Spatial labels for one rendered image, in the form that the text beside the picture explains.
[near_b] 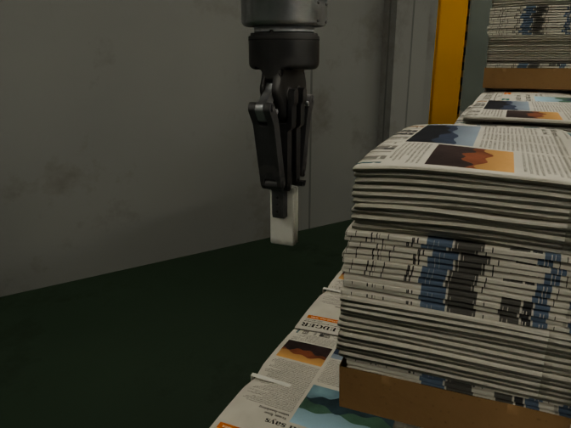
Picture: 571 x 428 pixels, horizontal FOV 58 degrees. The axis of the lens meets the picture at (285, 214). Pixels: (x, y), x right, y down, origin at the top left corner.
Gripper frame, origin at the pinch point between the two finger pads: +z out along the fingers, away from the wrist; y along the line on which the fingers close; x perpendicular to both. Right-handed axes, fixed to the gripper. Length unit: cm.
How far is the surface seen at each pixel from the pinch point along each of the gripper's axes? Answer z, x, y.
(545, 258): -4.2, -26.4, -14.1
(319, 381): 36.4, 2.0, 19.6
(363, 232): -4.3, -13.1, -14.0
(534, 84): -11, -27, 73
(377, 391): 9.9, -15.2, -14.5
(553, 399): 6.9, -28.5, -14.2
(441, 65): -14, 0, 127
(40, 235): 69, 183, 118
